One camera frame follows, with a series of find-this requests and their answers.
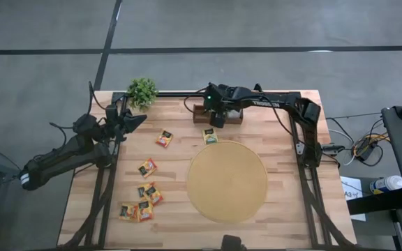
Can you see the black table-level camera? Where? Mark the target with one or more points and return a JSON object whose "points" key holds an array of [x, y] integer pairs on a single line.
{"points": [[231, 243]]}

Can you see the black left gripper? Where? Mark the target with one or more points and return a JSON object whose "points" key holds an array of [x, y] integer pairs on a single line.
{"points": [[115, 127]]}

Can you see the green plant white pot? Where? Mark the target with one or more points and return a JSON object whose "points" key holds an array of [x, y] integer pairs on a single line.
{"points": [[142, 92]]}

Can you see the white orange tea packet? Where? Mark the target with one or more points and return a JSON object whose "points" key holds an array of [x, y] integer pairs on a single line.
{"points": [[234, 113]]}

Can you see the green yellow tea packet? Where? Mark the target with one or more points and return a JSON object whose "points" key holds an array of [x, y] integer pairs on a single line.
{"points": [[210, 136]]}

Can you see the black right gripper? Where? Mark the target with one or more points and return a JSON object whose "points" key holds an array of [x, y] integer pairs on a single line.
{"points": [[222, 99]]}

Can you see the white paper sheet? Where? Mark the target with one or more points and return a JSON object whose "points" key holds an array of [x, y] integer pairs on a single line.
{"points": [[349, 184]]}

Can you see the brown wooden tea box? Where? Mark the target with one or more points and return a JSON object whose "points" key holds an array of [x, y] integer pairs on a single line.
{"points": [[198, 118]]}

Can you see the white blue bottle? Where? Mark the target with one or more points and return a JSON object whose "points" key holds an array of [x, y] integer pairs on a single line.
{"points": [[387, 184]]}

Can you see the round woven straw placemat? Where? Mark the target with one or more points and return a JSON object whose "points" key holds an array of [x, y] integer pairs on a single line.
{"points": [[227, 181]]}

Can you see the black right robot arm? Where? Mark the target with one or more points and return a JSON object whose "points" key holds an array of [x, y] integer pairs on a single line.
{"points": [[274, 103]]}

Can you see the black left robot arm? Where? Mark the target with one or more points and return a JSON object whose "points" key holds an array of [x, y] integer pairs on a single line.
{"points": [[58, 158]]}

